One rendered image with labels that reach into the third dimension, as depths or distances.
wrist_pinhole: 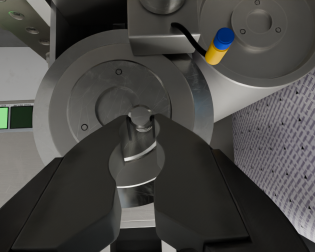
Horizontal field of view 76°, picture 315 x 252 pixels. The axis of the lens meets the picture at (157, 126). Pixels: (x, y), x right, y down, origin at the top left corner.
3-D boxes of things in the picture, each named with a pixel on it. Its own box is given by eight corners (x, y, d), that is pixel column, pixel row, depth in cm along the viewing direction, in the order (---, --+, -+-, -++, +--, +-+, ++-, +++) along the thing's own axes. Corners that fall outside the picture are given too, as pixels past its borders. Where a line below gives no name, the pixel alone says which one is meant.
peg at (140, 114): (131, 130, 11) (125, 107, 12) (136, 134, 14) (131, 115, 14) (155, 124, 11) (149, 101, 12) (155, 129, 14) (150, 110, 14)
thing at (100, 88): (100, 40, 15) (189, 89, 15) (107, 53, 17) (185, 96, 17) (44, 127, 14) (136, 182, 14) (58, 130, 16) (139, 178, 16)
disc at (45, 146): (206, 23, 17) (222, 203, 15) (204, 27, 18) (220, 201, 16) (33, 32, 17) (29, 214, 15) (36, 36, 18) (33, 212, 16)
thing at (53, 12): (58, -116, 20) (55, 66, 17) (112, 29, 43) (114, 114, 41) (53, -115, 20) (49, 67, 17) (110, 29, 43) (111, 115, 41)
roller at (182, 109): (189, 38, 16) (201, 183, 15) (170, 107, 42) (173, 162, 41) (48, 46, 16) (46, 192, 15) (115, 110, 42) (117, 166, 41)
